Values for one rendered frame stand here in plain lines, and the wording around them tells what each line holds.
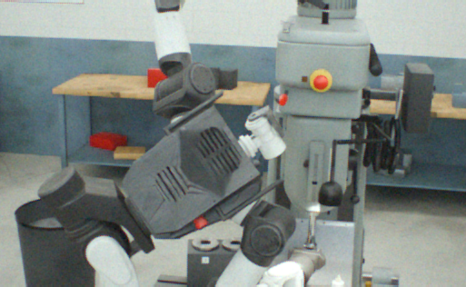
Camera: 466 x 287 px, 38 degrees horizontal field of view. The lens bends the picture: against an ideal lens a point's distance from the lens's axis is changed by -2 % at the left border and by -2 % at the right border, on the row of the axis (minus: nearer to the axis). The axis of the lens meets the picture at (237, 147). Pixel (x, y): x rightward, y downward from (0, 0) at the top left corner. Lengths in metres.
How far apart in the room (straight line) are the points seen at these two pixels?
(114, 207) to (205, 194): 0.25
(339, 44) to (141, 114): 4.95
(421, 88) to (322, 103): 0.46
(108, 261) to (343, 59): 0.82
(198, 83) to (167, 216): 0.35
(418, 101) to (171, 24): 0.92
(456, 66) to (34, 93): 4.04
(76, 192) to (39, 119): 5.39
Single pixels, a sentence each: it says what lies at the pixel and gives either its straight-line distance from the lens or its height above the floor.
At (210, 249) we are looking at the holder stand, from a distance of 2.28.
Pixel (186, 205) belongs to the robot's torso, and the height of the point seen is 1.52.
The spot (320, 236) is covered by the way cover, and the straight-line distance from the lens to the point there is 2.65.
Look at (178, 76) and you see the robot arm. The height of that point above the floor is 1.78.
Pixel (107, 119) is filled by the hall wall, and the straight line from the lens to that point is 6.83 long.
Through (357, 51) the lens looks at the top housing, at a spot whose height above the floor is 1.84.
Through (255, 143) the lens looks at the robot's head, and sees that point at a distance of 1.81.
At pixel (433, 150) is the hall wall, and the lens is 6.61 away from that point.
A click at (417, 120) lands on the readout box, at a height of 1.56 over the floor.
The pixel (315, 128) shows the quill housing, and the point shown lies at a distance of 2.07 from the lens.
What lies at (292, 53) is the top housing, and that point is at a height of 1.83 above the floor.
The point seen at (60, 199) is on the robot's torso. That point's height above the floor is 1.51.
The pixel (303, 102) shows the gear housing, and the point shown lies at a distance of 2.01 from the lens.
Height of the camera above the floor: 2.11
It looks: 17 degrees down
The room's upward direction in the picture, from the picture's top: 2 degrees clockwise
